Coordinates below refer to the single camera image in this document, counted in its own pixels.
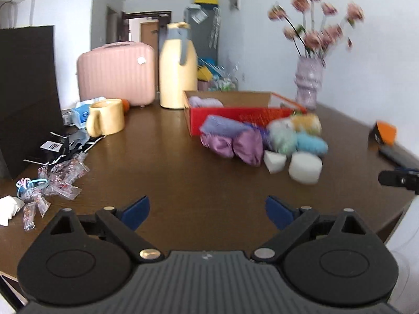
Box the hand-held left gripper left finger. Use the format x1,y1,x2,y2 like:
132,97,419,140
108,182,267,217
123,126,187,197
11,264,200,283
49,195,165,264

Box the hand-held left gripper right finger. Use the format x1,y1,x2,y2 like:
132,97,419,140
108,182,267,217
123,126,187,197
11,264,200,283
251,195,369,264

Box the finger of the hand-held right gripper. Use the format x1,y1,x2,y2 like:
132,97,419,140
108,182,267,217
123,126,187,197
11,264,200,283
379,169,419,194

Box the white wedge sponge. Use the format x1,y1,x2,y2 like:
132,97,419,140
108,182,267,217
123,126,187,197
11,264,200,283
264,150,288,175

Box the white round sponge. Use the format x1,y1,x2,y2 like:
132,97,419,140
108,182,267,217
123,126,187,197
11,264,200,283
288,152,323,184

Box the purple satin scrunchie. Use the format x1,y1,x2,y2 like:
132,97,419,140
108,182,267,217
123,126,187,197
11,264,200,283
233,127,265,167
200,132,234,159

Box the mint green plush ball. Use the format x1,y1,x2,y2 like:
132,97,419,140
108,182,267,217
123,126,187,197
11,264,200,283
269,127,298,154

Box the light blue plush ball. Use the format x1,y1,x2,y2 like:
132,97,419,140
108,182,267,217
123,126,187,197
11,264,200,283
296,132,328,156

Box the white plush ball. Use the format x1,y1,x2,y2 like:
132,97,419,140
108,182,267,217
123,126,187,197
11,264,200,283
267,119,295,131

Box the yellow plush ball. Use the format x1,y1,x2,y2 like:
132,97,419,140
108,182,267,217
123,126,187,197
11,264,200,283
291,114,323,135

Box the lavender blue scrunchie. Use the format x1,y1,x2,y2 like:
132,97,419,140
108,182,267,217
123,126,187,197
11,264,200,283
200,115,244,137

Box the red cardboard box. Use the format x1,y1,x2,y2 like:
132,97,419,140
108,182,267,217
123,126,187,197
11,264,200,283
183,91,307,136

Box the pale lavender cloth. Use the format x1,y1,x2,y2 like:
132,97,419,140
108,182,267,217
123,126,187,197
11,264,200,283
189,96,224,108

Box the orange and black box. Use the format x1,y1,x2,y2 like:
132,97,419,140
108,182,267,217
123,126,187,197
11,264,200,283
369,122,398,146

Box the pile of clear candy packets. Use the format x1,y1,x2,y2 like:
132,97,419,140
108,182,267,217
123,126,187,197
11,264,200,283
16,152,90,233

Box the yellow ceramic mug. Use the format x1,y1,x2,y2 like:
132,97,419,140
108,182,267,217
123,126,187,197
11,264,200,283
86,99,125,137

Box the black foil packets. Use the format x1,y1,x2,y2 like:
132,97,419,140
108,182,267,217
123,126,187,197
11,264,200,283
39,131,105,164

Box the blue plastic packet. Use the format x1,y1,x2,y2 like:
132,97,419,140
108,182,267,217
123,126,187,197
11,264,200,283
70,97,107,128

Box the white crumpled tissue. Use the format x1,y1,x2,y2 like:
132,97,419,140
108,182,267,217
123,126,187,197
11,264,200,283
0,195,25,227

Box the lilac textured vase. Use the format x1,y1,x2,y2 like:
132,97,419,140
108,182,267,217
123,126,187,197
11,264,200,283
295,55,326,110

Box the yellow thermos jug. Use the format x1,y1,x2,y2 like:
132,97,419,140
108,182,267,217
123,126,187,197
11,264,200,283
159,22,199,109

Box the pink hard-shell suitcase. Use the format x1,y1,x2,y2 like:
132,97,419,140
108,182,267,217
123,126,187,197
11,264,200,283
76,41,156,107

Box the colourful gift clutter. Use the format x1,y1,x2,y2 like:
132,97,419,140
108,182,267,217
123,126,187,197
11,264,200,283
197,57,239,92

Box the black paper bag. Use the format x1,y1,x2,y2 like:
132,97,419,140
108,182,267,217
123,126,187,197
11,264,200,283
0,0,66,180

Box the dried pink flowers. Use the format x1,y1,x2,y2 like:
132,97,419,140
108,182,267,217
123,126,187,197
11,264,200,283
268,0,365,59

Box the brown wooden door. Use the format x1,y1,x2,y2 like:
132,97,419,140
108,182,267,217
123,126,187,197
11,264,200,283
141,21,160,53

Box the grey refrigerator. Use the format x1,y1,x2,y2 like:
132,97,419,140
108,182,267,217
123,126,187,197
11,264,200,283
185,5,220,68

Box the colourful hair ties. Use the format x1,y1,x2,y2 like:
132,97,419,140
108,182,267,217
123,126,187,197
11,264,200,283
15,177,49,200

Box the dark door frame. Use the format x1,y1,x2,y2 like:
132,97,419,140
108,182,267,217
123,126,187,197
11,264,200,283
122,11,172,44

